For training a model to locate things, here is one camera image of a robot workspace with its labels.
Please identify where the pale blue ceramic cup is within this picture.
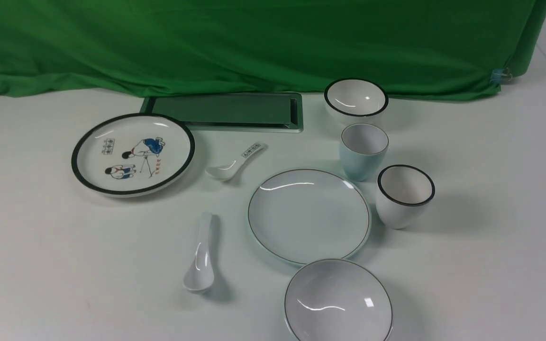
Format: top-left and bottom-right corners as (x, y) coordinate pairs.
(339, 123), (389, 182)

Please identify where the plain white ceramic spoon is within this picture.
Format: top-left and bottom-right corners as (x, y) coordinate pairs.
(183, 212), (215, 293)

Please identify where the pale blue shallow bowl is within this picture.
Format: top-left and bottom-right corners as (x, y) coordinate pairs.
(283, 259), (393, 341)

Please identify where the patterned white ceramic spoon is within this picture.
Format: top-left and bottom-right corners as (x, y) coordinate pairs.
(205, 142), (267, 182)

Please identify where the pale blue flat plate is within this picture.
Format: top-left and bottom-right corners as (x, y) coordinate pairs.
(246, 168), (373, 266)

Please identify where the white black-rimmed small bowl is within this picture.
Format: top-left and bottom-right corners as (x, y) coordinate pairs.
(324, 78), (389, 126)

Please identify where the white black-rimmed cup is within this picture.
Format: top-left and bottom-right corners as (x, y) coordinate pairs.
(374, 164), (436, 229)

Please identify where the illustrated black-rimmed plate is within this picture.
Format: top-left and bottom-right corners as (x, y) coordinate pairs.
(70, 114), (196, 198)

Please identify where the green backdrop cloth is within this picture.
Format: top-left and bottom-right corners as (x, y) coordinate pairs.
(0, 0), (546, 101)

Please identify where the blue binder clip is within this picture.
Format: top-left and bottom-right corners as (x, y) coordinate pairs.
(489, 68), (513, 85)

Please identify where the metal table cable hatch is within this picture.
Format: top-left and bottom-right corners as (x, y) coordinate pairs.
(139, 92), (304, 133)

